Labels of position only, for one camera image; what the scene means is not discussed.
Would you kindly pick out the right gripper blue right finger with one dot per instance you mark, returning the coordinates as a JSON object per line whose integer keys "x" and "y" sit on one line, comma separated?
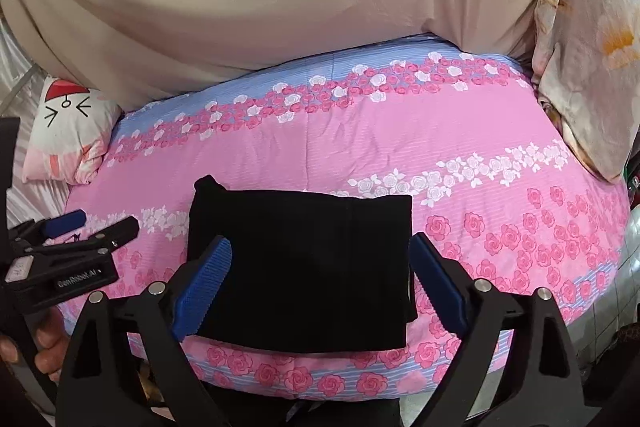
{"x": 445, "y": 283}

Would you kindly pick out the black pants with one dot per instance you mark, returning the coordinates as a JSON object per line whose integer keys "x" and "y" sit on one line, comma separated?
{"x": 310, "y": 273}

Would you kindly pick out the white cartoon face pillow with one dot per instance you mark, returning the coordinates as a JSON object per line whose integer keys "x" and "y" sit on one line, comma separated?
{"x": 70, "y": 133}

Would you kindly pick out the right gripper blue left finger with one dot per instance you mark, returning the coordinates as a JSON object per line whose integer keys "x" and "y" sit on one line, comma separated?
{"x": 196, "y": 284}

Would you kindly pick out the left hand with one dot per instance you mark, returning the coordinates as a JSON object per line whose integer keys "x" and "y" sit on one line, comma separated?
{"x": 53, "y": 341}

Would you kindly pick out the pink floral quilt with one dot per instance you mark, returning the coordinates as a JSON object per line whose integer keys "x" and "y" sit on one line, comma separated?
{"x": 493, "y": 186}

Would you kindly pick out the pale floral pillow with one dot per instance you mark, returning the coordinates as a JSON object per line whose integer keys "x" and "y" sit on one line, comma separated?
{"x": 586, "y": 71}

